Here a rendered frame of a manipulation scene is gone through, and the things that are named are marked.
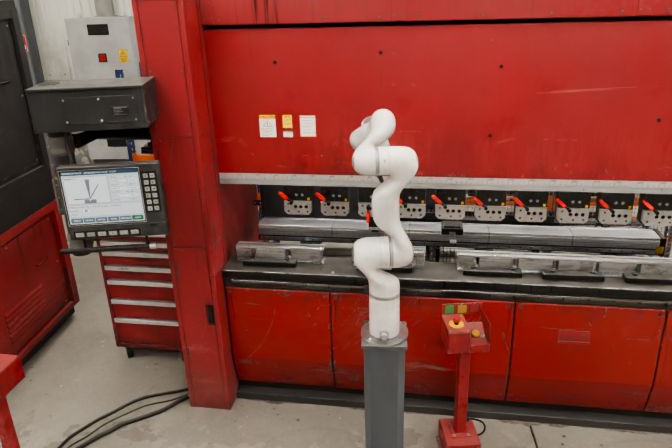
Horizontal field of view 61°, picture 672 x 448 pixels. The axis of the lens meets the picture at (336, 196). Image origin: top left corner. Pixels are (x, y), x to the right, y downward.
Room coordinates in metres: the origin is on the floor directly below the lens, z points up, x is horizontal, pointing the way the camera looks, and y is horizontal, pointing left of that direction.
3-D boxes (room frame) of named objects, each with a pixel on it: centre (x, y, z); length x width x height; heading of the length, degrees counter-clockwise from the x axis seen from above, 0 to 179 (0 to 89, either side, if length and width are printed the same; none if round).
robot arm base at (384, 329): (1.97, -0.18, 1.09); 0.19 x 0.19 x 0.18
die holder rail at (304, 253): (2.90, 0.32, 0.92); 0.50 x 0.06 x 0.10; 81
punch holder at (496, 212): (2.72, -0.79, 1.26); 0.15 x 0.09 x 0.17; 81
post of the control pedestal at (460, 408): (2.36, -0.61, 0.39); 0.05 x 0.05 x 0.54; 2
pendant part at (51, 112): (2.60, 1.09, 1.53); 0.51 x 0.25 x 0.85; 95
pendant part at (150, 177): (2.51, 1.03, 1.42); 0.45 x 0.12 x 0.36; 95
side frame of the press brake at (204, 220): (3.14, 0.71, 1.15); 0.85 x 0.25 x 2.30; 171
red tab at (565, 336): (2.49, -1.21, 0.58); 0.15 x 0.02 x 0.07; 81
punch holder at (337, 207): (2.85, 0.00, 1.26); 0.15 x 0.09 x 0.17; 81
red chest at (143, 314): (3.40, 1.20, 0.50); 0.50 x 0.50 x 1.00; 81
